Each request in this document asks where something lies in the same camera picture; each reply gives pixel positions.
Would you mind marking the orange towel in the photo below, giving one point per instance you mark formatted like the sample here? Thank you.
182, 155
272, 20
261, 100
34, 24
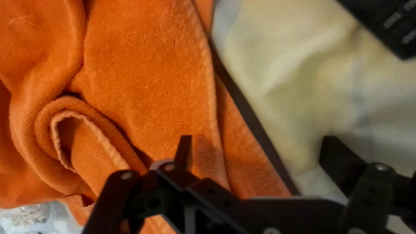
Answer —
88, 88

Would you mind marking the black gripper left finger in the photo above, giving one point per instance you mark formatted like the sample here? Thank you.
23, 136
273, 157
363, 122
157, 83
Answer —
188, 205

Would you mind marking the black remote control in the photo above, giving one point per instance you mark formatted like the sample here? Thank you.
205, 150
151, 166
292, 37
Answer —
392, 23

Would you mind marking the leaf pattern bedspread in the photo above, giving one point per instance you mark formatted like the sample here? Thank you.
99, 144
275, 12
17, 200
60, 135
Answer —
296, 71

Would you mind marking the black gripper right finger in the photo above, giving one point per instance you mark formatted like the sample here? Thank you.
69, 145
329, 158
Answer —
374, 191

